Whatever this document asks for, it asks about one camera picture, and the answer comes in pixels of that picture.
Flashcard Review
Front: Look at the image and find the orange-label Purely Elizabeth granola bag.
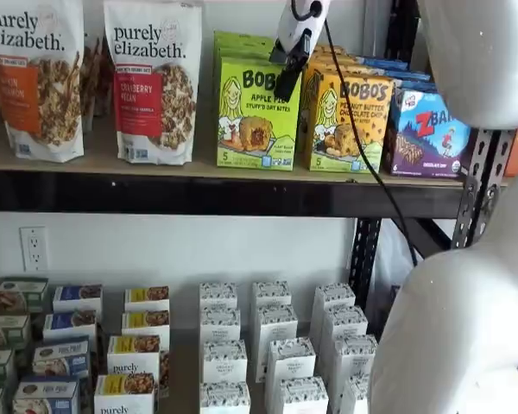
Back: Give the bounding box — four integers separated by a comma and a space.
79, 32, 97, 130
0, 0, 86, 165

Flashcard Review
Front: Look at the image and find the green Bobo's apple pie box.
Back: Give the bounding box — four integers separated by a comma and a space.
214, 41, 281, 61
217, 55, 302, 169
213, 29, 278, 47

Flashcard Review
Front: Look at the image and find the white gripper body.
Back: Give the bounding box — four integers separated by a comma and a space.
275, 0, 332, 55

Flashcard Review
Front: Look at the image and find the particle board shelf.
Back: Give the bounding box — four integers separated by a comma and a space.
0, 116, 509, 187

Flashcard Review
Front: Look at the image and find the blue ZBar box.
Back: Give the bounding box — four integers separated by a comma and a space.
362, 54, 433, 81
388, 71, 440, 94
383, 88, 478, 179

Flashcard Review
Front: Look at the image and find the red-label Purely Elizabeth granola bag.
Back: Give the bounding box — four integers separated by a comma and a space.
103, 0, 203, 166

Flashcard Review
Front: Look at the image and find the Purely Elizabeth small boxes group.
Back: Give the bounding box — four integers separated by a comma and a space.
0, 275, 385, 414

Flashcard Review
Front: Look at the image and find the white plastic sheet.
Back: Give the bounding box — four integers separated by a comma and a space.
373, 219, 424, 290

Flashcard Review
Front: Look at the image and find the short black cable loop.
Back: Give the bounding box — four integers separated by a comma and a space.
289, 0, 319, 21

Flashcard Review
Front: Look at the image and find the black metal shelf rack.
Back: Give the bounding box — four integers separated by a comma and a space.
0, 0, 518, 314
485, 129, 518, 216

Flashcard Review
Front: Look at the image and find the long black cable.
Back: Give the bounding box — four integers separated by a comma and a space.
322, 16, 420, 267

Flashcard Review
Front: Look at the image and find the white wall outlet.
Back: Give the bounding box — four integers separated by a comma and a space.
19, 226, 49, 272

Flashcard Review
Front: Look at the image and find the white patterned-top carton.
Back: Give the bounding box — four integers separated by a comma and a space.
339, 373, 375, 414
265, 337, 317, 385
252, 280, 293, 311
313, 284, 357, 314
199, 380, 251, 414
256, 304, 299, 346
199, 306, 242, 345
202, 339, 249, 386
322, 305, 369, 344
279, 376, 329, 414
199, 282, 238, 312
330, 334, 379, 383

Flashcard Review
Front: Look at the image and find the blue-topped small granola box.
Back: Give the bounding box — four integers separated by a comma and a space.
41, 309, 98, 344
31, 337, 92, 383
52, 283, 104, 316
11, 375, 81, 414

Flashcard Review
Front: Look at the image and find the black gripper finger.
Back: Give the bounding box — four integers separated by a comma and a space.
269, 34, 313, 101

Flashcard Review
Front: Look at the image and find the yellow Bobo's peanut butter box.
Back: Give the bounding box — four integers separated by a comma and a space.
300, 68, 394, 174
313, 42, 357, 60
304, 53, 363, 81

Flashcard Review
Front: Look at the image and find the yellow-topped small granola box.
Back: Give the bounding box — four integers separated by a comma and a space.
123, 285, 171, 315
93, 372, 160, 414
106, 334, 162, 379
120, 309, 172, 342

